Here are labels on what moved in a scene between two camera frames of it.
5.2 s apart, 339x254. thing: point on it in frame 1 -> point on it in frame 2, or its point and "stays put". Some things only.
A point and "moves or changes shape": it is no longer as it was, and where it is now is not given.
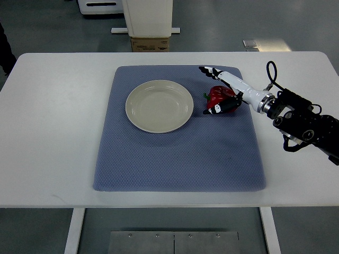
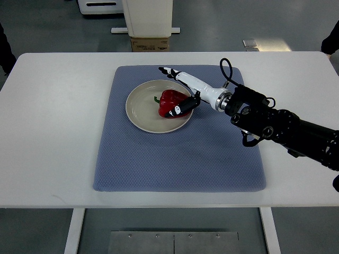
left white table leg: (74, 231) stays put
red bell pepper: (218, 94) moves or changes shape
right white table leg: (270, 230) stays put
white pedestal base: (148, 18) stays put
